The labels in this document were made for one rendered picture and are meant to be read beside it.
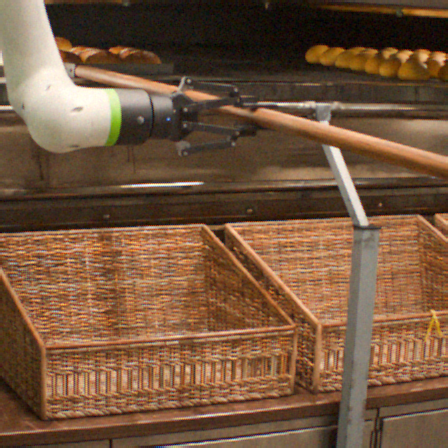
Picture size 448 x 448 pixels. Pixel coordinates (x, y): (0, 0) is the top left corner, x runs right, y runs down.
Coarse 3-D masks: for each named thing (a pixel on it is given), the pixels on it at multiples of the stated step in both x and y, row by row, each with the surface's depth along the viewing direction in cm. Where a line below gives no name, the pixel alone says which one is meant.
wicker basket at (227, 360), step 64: (0, 256) 280; (64, 256) 286; (128, 256) 293; (192, 256) 300; (0, 320) 266; (64, 320) 285; (128, 320) 292; (192, 320) 298; (256, 320) 278; (64, 384) 243; (128, 384) 249; (192, 384) 255; (256, 384) 270
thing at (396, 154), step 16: (96, 80) 285; (112, 80) 275; (128, 80) 267; (144, 80) 261; (192, 96) 238; (208, 96) 233; (224, 112) 226; (240, 112) 220; (256, 112) 215; (272, 112) 211; (272, 128) 211; (288, 128) 205; (304, 128) 200; (320, 128) 196; (336, 128) 194; (336, 144) 192; (352, 144) 187; (368, 144) 184; (384, 144) 180; (400, 144) 178; (384, 160) 181; (400, 160) 176; (416, 160) 172; (432, 160) 169
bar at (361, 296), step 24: (336, 168) 263; (360, 216) 257; (360, 240) 254; (360, 264) 254; (360, 288) 255; (360, 312) 256; (360, 336) 257; (360, 360) 258; (360, 384) 259; (360, 408) 261; (360, 432) 262
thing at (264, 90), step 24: (0, 96) 278; (216, 96) 300; (264, 96) 305; (288, 96) 308; (312, 96) 310; (336, 96) 313; (360, 96) 316; (384, 96) 319; (408, 96) 322; (432, 96) 325
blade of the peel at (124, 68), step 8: (88, 64) 308; (96, 64) 309; (104, 64) 310; (112, 64) 310; (120, 64) 311; (128, 64) 312; (136, 64) 313; (144, 64) 314; (152, 64) 315; (160, 64) 316; (168, 64) 317; (0, 72) 298; (120, 72) 312; (128, 72) 313; (136, 72) 314; (144, 72) 314; (152, 72) 315; (160, 72) 316; (168, 72) 317
